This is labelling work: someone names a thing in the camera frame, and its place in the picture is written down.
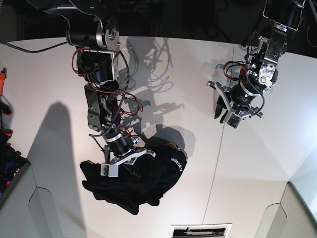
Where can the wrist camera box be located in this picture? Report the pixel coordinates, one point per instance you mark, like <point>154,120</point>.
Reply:
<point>109,170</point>
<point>232,120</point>

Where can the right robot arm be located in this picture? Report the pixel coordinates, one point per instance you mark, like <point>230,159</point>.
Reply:
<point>95,34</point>

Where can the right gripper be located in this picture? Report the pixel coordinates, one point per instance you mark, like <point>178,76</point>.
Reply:
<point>128,158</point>

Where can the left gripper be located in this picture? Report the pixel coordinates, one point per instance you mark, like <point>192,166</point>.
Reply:
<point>236,99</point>

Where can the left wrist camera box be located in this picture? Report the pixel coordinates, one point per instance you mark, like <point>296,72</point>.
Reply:
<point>232,120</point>

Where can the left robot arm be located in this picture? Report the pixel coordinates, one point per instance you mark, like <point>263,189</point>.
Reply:
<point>257,73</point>

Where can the grey bin with clutter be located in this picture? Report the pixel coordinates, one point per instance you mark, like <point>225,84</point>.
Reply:
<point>12,164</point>

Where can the printed paper sheet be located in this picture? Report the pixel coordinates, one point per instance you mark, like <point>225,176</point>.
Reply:
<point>200,231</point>

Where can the black t-shirt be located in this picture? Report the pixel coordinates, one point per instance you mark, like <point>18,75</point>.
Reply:
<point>159,175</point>

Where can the grey right table bracket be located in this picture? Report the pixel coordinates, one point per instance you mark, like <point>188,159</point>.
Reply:
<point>289,218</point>

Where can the red orange hand tool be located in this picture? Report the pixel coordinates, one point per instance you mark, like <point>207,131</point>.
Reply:
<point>4,108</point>

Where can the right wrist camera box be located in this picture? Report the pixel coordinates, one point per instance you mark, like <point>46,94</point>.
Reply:
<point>109,170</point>

